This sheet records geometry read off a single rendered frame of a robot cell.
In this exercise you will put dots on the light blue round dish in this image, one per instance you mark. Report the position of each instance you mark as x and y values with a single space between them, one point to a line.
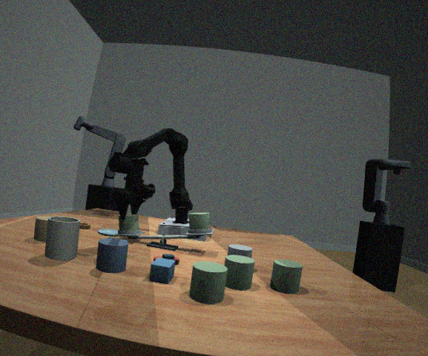
107 232

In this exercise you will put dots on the small red toy car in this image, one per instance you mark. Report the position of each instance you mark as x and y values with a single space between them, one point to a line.
169 257

